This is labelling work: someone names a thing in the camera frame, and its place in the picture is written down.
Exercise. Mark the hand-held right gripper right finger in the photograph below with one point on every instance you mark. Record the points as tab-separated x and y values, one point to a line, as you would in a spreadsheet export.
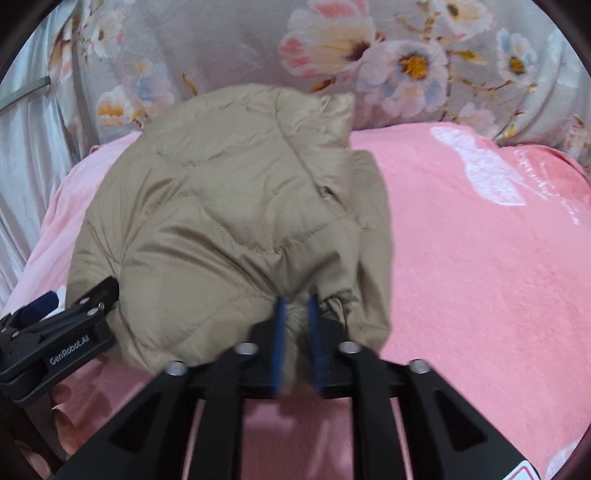
316	350

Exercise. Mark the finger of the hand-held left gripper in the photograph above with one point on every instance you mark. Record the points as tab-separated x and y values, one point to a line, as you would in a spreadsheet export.
104	291
44	305

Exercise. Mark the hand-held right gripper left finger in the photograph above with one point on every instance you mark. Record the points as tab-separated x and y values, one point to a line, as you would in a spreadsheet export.
280	350

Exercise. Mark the khaki puffer jacket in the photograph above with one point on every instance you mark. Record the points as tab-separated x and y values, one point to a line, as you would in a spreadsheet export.
221	194

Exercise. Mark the person's left hand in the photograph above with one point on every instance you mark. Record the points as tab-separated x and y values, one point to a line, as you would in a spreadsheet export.
64	415

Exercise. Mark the grey satin cloth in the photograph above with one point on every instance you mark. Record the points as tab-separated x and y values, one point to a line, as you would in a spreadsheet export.
37	152

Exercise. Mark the pink fleece blanket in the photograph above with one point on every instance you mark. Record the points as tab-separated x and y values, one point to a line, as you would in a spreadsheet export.
461	286

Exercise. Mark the grey metal rod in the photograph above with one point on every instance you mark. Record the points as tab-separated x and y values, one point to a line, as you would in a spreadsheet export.
27	92

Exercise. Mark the grey floral quilt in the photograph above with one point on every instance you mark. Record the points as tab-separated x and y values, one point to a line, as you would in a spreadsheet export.
221	50

